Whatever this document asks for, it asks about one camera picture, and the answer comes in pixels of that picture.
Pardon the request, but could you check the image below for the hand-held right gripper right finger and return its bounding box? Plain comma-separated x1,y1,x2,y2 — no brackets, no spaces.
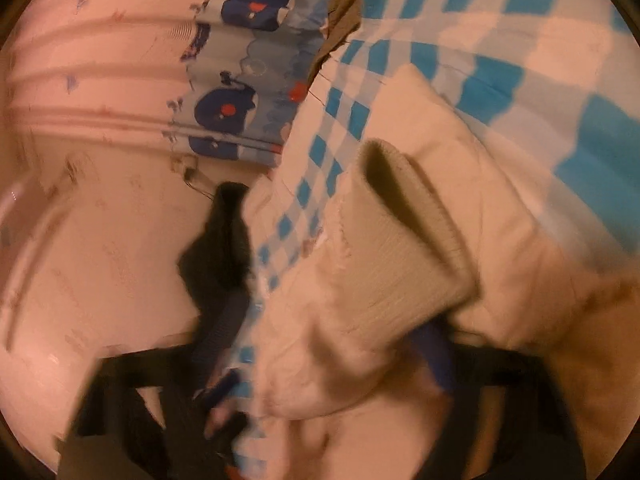
412,321,588,480

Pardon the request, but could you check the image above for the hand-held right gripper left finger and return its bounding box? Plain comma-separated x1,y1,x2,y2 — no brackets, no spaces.
55,347,251,480

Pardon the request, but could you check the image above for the cream knit sweater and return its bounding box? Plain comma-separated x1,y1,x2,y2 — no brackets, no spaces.
240,62,640,480

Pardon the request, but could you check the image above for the black cloth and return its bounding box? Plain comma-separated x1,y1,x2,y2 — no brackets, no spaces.
176,181,257,378

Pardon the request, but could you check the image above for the whale printed blue cloth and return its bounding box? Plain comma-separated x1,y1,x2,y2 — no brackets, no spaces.
162,0,375,168

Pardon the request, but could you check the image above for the blue white checked bed sheet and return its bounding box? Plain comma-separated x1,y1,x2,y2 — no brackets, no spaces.
234,0,640,476

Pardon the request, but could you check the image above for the brown cloth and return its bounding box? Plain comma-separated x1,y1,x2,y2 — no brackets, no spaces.
306,0,377,88

